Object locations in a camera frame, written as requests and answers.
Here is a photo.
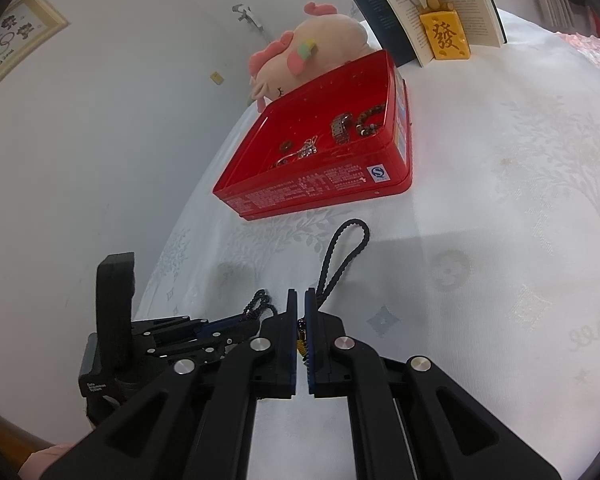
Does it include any silver wristwatch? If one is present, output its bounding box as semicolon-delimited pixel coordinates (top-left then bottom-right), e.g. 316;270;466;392
330;113;352;144

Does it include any wall pipe fixture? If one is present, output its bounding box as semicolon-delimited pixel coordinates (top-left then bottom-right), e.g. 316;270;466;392
232;3;263;32

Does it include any person's left hand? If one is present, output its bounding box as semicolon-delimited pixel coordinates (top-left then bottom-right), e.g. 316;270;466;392
18;444;73;480

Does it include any pink unicorn plush toy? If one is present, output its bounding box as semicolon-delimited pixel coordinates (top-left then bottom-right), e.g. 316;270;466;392
248;1;377;112

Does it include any red tin tray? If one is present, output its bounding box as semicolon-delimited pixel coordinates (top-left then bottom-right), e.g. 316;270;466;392
213;50;414;220

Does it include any mouse figurine on yellow block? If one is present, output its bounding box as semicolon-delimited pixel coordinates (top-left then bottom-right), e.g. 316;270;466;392
412;0;470;61

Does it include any open standing book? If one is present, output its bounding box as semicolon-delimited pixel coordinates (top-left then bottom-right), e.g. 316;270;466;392
353;0;507;66

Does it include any framed olympic picture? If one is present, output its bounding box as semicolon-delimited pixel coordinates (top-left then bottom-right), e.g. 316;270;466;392
0;0;69;82

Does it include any yellow wall socket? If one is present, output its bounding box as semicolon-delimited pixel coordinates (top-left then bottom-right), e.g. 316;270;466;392
210;72;224;84

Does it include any brown wooden bead bracelet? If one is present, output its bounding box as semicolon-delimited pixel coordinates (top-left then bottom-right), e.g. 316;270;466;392
354;103;387;139

